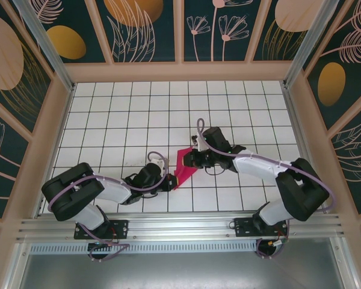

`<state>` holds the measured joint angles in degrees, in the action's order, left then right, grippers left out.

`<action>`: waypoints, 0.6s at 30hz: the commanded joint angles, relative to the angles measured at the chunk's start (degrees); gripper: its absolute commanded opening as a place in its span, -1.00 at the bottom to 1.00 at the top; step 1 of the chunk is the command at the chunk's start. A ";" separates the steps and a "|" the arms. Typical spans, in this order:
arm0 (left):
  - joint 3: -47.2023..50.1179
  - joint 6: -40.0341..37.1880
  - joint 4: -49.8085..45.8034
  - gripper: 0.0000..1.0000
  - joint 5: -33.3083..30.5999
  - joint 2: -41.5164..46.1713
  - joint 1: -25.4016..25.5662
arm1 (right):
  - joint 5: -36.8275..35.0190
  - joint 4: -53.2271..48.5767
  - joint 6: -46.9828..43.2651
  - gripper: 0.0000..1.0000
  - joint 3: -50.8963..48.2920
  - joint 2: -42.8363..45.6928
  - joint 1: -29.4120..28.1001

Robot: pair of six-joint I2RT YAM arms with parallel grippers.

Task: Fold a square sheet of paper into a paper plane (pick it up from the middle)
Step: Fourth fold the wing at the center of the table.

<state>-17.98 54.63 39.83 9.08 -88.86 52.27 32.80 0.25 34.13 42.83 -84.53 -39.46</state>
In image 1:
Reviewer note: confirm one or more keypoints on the aluminium mounting rail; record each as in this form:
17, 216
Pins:
180, 224

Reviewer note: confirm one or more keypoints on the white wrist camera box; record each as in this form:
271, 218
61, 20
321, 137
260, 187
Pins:
159, 165
202, 144

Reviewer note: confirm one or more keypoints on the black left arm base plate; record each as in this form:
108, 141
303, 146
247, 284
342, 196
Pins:
120, 228

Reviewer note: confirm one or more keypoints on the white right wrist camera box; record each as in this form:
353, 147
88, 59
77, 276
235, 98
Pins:
202, 144

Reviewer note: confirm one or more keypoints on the grey metal sheet panel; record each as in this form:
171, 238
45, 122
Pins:
180, 271

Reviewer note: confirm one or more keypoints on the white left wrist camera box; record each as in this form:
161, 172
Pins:
159, 165

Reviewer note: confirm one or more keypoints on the aluminium corner post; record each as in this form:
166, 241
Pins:
306, 45
46, 45

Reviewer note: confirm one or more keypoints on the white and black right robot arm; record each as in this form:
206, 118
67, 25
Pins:
301, 192

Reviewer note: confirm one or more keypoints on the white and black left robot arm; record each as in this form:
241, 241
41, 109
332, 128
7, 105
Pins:
69, 195

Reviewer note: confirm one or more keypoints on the pink square paper sheet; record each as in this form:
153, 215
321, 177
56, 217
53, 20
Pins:
183, 177

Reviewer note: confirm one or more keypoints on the aluminium side rail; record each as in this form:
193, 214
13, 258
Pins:
304, 144

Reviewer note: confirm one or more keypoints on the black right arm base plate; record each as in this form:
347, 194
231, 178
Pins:
243, 227

